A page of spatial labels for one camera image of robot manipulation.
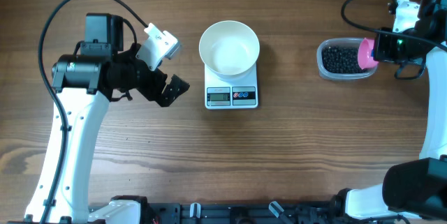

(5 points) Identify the pink scoop blue handle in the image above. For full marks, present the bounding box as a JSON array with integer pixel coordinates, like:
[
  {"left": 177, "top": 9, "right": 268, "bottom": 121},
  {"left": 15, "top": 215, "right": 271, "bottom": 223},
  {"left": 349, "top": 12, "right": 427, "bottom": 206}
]
[{"left": 357, "top": 38, "right": 378, "bottom": 70}]

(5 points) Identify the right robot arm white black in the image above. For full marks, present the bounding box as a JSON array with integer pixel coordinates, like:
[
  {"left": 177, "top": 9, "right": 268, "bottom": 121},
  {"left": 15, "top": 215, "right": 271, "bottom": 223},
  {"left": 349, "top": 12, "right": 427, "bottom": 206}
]
[{"left": 329, "top": 0, "right": 446, "bottom": 223}]

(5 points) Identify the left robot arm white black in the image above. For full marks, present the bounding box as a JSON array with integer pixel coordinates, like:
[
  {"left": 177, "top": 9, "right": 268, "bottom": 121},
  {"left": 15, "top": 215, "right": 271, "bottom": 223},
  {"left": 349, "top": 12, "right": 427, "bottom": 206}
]
[{"left": 24, "top": 13, "right": 189, "bottom": 223}]

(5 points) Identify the white bowl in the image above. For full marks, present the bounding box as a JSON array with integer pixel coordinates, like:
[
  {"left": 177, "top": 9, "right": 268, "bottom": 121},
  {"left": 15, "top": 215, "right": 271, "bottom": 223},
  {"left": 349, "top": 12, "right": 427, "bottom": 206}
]
[{"left": 198, "top": 20, "right": 261, "bottom": 78}]

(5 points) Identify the white digital kitchen scale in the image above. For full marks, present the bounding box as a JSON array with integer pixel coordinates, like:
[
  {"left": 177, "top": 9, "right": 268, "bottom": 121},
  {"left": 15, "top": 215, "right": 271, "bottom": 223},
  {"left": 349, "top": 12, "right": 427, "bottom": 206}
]
[{"left": 205, "top": 64, "right": 259, "bottom": 110}]

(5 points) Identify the clear plastic container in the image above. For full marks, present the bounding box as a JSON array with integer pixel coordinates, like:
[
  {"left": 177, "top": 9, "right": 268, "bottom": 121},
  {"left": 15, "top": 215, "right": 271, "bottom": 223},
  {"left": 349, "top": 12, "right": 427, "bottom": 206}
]
[{"left": 316, "top": 38, "right": 377, "bottom": 80}]

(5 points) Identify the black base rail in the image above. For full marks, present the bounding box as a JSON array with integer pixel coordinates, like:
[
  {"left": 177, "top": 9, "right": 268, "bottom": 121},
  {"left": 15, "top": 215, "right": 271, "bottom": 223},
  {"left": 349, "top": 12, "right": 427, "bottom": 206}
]
[{"left": 88, "top": 200, "right": 409, "bottom": 224}]

